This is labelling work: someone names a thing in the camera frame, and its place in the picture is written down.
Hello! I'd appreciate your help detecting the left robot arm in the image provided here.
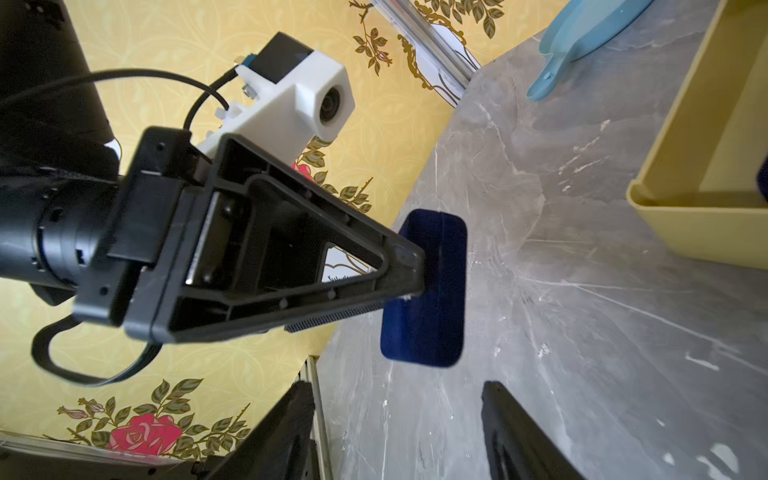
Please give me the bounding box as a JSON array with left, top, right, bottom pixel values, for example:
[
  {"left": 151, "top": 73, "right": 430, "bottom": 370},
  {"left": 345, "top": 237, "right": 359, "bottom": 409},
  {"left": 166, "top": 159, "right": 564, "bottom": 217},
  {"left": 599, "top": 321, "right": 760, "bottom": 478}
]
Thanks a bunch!
[{"left": 1, "top": 1, "right": 427, "bottom": 346}]

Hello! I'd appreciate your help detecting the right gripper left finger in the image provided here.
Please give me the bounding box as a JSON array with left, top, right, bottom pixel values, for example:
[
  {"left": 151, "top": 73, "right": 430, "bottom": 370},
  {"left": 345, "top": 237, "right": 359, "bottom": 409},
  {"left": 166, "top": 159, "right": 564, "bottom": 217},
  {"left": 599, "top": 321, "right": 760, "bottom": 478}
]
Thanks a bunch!
[{"left": 208, "top": 381, "right": 315, "bottom": 480}]

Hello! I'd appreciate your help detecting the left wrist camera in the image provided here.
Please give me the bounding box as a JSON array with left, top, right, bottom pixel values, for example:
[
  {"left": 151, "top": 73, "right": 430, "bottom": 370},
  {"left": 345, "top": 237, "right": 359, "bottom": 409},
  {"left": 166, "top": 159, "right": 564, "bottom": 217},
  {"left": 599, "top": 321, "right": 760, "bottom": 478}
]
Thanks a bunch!
[{"left": 197, "top": 32, "right": 355, "bottom": 165}]

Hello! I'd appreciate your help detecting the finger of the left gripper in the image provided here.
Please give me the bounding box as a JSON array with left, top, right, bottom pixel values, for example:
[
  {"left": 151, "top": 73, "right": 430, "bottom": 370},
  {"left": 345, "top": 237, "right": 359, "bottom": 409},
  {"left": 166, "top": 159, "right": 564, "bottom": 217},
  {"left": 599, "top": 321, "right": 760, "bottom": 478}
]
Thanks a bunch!
[{"left": 284, "top": 302, "right": 384, "bottom": 333}]

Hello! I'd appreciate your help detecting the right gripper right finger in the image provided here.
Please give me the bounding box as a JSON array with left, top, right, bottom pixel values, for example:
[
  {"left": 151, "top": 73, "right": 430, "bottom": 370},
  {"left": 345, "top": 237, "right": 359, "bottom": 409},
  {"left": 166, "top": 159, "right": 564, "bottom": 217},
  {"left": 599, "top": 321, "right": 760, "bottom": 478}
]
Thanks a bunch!
[{"left": 481, "top": 381, "right": 582, "bottom": 480}]

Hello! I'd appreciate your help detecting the three-drawer storage cabinet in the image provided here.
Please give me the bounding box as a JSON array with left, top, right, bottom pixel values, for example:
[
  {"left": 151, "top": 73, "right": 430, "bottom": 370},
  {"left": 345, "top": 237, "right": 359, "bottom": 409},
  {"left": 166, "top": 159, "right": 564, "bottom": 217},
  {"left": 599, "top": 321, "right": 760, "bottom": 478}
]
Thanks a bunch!
[{"left": 626, "top": 1, "right": 767, "bottom": 269}]

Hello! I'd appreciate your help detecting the navy brooch box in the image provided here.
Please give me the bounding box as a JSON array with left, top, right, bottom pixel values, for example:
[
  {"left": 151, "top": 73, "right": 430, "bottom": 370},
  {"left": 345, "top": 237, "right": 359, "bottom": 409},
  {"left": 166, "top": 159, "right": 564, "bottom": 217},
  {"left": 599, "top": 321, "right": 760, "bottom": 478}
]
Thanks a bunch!
[{"left": 380, "top": 209, "right": 468, "bottom": 368}]

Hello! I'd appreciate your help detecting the blue dustpan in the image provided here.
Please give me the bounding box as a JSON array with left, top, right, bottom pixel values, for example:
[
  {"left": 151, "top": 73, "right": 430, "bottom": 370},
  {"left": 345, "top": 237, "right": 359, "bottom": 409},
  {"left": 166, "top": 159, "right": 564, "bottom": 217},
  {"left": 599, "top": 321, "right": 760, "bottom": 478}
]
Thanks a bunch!
[{"left": 526, "top": 0, "right": 652, "bottom": 101}]

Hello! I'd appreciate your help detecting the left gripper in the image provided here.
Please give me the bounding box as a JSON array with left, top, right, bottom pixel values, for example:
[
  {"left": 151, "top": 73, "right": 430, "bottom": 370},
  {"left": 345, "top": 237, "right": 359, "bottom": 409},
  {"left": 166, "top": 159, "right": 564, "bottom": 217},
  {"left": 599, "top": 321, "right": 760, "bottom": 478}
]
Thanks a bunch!
[{"left": 72, "top": 127, "right": 425, "bottom": 342}]

